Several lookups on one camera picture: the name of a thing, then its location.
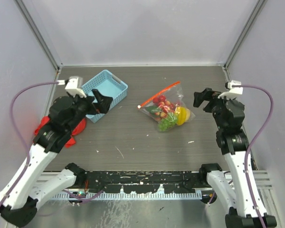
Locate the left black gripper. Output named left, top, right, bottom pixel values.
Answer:
left=66, top=88, right=112, bottom=132

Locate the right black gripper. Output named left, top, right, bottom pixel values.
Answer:
left=194, top=87, right=235, bottom=130

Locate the yellow mango slice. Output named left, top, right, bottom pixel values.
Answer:
left=174, top=106, right=191, bottom=125

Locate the clear orange zip top bag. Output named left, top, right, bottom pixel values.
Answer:
left=137, top=81, right=195, bottom=132

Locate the green grape bunch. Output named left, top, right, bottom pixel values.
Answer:
left=158, top=118, right=176, bottom=132

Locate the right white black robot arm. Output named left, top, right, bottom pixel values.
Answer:
left=193, top=88, right=277, bottom=228

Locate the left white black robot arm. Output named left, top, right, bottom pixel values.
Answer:
left=0, top=89, right=113, bottom=228

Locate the light blue plastic basket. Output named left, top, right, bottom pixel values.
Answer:
left=82, top=70, right=128, bottom=110

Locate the red crumpled cloth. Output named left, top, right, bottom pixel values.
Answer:
left=34, top=116, right=87, bottom=148

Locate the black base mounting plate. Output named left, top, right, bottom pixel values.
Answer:
left=68, top=171, right=210, bottom=194

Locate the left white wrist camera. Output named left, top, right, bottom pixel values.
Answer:
left=57, top=76, right=86, bottom=98

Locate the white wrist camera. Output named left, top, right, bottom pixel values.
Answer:
left=57, top=76, right=86, bottom=98
left=218, top=80, right=243, bottom=100

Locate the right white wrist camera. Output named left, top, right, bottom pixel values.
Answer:
left=218, top=80, right=243, bottom=100

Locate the white slotted cable duct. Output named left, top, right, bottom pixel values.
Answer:
left=49, top=191, right=202, bottom=200

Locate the aluminium frame rail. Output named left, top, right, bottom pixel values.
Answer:
left=34, top=170, right=272, bottom=189

